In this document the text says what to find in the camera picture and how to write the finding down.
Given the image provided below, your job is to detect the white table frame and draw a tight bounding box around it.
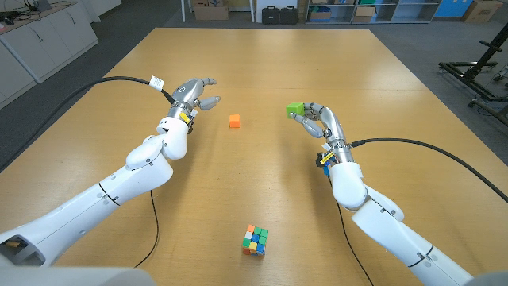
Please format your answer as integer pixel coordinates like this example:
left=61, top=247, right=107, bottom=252
left=180, top=0, right=256, bottom=24

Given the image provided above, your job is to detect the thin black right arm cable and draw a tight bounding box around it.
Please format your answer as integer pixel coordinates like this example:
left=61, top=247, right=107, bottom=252
left=335, top=200, right=375, bottom=286

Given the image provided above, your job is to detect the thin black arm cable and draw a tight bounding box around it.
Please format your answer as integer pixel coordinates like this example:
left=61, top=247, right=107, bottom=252
left=335, top=200, right=375, bottom=286
left=133, top=189, right=160, bottom=269

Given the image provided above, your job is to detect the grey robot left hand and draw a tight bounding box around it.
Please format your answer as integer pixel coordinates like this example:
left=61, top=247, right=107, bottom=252
left=170, top=77, right=221, bottom=116

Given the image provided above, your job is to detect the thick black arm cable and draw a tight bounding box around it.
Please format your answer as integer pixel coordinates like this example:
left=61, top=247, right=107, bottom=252
left=349, top=137, right=508, bottom=203
left=0, top=75, right=175, bottom=172

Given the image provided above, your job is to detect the white low cabinet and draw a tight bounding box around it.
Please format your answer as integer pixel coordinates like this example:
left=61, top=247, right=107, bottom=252
left=0, top=0, right=99, bottom=110

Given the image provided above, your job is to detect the green magnetic block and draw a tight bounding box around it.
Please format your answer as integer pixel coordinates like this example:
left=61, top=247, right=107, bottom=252
left=286, top=102, right=306, bottom=119

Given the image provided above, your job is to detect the large cardboard box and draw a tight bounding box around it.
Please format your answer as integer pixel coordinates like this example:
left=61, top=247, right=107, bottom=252
left=193, top=0, right=230, bottom=21

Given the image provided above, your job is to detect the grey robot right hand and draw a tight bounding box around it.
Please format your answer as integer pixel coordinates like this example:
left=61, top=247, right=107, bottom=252
left=288, top=102, right=352, bottom=146

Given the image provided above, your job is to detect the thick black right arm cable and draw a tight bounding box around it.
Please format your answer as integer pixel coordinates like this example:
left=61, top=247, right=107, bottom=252
left=349, top=137, right=508, bottom=203

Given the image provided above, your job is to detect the grey metal shelf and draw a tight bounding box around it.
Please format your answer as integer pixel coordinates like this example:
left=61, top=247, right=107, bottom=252
left=305, top=0, right=442, bottom=25

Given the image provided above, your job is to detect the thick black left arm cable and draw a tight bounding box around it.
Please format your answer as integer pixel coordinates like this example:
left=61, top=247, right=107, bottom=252
left=0, top=75, right=175, bottom=172

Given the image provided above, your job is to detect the blue panel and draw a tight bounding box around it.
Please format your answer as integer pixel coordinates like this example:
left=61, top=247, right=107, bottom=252
left=434, top=0, right=475, bottom=18

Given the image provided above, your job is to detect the black hard case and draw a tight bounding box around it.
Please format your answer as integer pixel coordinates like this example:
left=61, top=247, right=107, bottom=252
left=279, top=5, right=299, bottom=25
left=261, top=5, right=281, bottom=25

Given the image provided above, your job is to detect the cardboard box with label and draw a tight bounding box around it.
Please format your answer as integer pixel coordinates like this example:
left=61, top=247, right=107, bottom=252
left=462, top=0, right=504, bottom=24

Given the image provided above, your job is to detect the small cardboard box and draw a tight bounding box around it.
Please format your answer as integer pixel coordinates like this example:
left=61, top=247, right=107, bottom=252
left=354, top=6, right=377, bottom=24

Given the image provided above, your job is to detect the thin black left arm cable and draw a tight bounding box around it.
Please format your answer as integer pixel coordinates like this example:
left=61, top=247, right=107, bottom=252
left=133, top=189, right=160, bottom=269

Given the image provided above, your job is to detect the black metal stand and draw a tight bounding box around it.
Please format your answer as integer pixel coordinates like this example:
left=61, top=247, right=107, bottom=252
left=438, top=23, right=508, bottom=128

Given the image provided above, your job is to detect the multicolored puzzle cube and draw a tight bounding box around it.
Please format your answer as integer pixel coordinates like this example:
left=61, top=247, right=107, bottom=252
left=241, top=224, right=269, bottom=257

